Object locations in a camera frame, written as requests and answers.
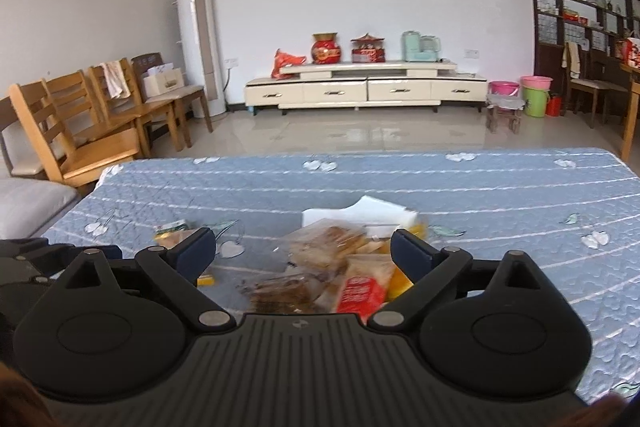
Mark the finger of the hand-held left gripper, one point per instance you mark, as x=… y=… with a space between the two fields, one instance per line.
x=114 y=252

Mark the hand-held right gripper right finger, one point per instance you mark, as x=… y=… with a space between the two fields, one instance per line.
x=412 y=253

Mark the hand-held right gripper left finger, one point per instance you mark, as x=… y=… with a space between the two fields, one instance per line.
x=192 y=253

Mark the green white snack carton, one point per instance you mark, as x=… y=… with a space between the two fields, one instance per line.
x=172 y=231

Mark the yellow snack packet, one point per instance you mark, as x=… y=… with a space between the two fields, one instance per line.
x=397 y=284

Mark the red snack packet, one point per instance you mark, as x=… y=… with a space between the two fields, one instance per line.
x=362 y=289

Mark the red cardboard box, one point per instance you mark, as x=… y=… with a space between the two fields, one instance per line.
x=360 y=212

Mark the purple-edged snack packet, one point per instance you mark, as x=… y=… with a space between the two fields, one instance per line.
x=325 y=247

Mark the brown biscuit clear bag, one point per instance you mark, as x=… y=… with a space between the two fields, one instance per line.
x=287 y=294

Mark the dark cushioned wooden chair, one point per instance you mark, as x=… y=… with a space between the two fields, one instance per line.
x=192 y=97
x=20 y=157

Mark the small wooden stool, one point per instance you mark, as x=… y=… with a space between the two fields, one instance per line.
x=505 y=112

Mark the cream TV cabinet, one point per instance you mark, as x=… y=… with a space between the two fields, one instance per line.
x=360 y=89

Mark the white towel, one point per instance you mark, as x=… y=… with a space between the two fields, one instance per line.
x=116 y=79

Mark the white box on chair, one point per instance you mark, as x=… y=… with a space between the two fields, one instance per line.
x=165 y=82

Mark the pink plastic basin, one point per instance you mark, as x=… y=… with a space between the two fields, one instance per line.
x=502 y=88

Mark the green plastic bucket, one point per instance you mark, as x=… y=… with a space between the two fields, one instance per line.
x=534 y=103

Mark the small red can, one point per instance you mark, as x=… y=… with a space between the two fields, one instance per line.
x=554 y=105

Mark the mint green appliance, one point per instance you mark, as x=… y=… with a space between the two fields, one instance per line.
x=417 y=47

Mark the red pavilion ornament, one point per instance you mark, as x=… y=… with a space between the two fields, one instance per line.
x=368 y=49

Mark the pink plastic bucket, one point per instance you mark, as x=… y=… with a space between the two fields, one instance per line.
x=536 y=83

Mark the red plastic bag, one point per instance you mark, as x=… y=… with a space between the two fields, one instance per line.
x=287 y=64

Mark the white floor air conditioner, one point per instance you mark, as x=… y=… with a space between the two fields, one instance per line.
x=200 y=37

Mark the red round jar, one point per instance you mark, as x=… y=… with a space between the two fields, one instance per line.
x=326 y=49

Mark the wooden table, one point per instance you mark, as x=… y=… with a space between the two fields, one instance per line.
x=631 y=112

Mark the red white gift bag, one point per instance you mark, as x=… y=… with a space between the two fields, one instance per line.
x=631 y=54

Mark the white wall socket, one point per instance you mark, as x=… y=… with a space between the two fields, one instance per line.
x=471 y=52
x=231 y=63

